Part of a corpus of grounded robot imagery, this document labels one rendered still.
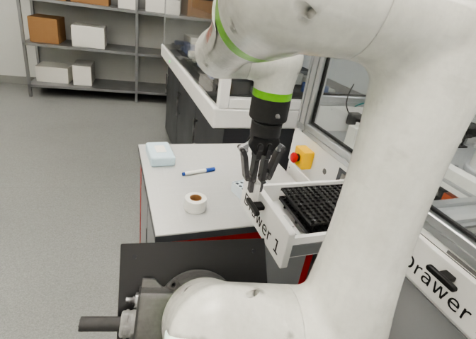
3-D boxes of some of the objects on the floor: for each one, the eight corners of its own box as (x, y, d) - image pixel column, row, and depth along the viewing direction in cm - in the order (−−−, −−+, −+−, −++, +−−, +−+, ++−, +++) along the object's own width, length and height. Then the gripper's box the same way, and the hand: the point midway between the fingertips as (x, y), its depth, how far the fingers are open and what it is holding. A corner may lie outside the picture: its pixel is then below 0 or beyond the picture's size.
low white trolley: (149, 395, 127) (155, 236, 94) (137, 274, 179) (137, 144, 146) (285, 358, 148) (329, 217, 115) (239, 260, 199) (260, 142, 166)
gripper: (284, 115, 86) (268, 193, 97) (236, 113, 82) (225, 196, 92) (298, 125, 80) (280, 208, 90) (247, 124, 75) (234, 212, 86)
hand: (254, 191), depth 90 cm, fingers closed, pressing on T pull
